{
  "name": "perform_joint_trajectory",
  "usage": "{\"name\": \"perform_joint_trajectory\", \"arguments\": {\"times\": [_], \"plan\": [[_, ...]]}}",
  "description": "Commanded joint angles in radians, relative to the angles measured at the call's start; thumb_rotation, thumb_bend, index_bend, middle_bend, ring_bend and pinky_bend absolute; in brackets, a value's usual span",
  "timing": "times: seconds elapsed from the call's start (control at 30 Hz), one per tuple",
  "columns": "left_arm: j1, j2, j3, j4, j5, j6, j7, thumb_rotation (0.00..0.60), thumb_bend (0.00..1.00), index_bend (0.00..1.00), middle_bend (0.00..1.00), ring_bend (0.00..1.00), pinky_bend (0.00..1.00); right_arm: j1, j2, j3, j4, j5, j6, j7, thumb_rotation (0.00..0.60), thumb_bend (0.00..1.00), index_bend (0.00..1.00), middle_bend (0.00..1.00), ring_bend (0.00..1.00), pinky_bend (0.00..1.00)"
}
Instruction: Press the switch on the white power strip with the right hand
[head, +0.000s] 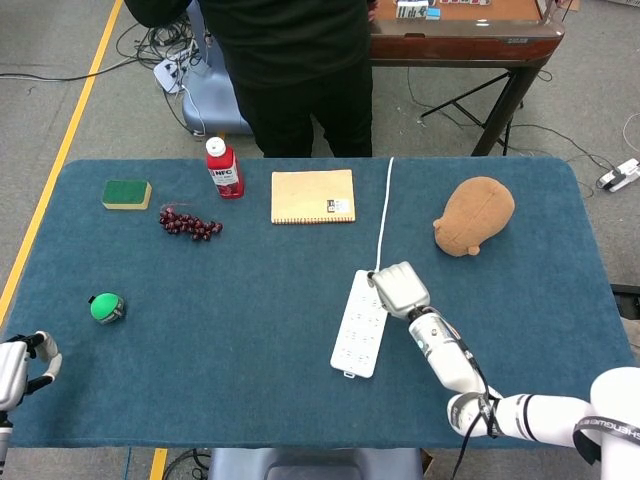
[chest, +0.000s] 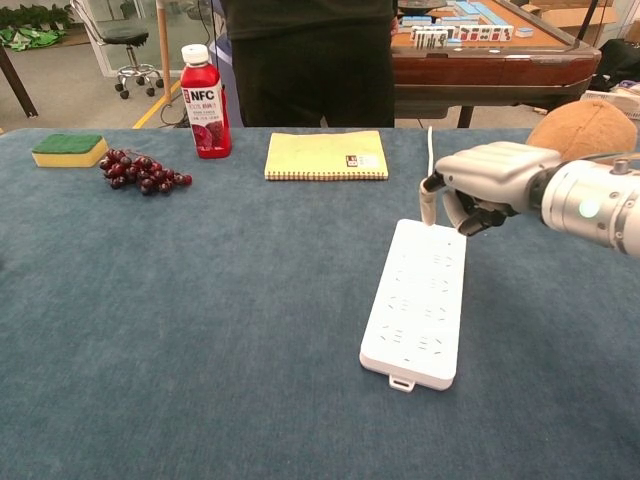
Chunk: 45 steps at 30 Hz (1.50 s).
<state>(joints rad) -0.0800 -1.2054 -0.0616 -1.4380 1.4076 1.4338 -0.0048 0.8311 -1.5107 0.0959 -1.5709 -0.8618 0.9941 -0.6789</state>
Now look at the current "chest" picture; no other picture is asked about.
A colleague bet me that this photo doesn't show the person in black clothes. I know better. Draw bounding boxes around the person in black clothes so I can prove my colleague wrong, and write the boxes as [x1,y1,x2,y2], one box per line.
[219,0,399,129]

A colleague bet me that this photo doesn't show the light wooden pole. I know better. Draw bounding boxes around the light wooden pole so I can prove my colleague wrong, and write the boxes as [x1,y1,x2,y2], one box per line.
[156,0,174,107]

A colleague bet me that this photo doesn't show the dark wooden mahjong table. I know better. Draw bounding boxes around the dark wooden mahjong table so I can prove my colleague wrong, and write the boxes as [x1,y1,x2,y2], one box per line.
[392,0,603,129]

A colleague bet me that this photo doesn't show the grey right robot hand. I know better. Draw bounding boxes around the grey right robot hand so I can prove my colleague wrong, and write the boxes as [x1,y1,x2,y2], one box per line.
[418,141,564,237]

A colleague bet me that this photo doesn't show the red NFC juice bottle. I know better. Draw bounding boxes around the red NFC juice bottle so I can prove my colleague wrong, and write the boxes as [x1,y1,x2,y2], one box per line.
[179,43,233,160]

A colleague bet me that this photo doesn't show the cardboard box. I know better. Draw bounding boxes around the cardboard box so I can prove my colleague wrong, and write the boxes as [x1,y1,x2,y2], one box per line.
[529,0,619,27]

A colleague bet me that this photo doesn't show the yellow sponge with green pad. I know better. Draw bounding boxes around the yellow sponge with green pad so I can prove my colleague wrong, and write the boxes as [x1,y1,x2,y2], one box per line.
[31,133,110,169]

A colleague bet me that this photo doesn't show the dark red grape bunch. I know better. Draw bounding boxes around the dark red grape bunch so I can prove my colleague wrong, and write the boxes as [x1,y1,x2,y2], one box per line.
[98,147,194,197]

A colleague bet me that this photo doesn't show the row of standing mahjong tiles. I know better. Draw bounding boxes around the row of standing mahjong tiles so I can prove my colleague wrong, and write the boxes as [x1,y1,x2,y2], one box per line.
[410,24,515,50]

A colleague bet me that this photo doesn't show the white plastic basket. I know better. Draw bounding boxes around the white plastic basket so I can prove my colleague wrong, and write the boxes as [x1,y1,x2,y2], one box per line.
[579,88,640,122]

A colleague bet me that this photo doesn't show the black bag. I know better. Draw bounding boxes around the black bag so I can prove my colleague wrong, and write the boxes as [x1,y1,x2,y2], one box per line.
[593,38,640,94]

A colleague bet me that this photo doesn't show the long blue mahjong tile wall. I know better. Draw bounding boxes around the long blue mahjong tile wall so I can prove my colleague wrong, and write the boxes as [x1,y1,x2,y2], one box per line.
[398,0,504,30]

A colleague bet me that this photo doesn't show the white power strip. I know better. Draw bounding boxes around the white power strip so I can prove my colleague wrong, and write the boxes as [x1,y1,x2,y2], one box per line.
[358,217,469,395]

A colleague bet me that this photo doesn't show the black stool chair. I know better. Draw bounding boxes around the black stool chair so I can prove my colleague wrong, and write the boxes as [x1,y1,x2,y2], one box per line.
[69,0,166,100]

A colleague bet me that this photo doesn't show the green plants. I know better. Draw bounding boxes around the green plants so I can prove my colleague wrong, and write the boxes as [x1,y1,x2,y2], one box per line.
[0,3,76,53]

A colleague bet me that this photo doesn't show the blue tablecloth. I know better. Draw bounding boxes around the blue tablecloth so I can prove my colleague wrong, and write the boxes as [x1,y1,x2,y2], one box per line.
[0,127,640,480]

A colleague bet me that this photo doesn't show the yellow spiral notebook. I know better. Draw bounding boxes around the yellow spiral notebook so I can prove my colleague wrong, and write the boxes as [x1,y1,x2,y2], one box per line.
[263,130,390,182]

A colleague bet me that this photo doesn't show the brown plush toy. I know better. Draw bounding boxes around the brown plush toy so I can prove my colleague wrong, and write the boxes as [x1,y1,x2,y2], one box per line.
[527,98,639,166]

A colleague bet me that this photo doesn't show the dark table leg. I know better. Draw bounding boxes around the dark table leg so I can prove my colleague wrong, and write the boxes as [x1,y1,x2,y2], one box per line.
[0,43,40,120]

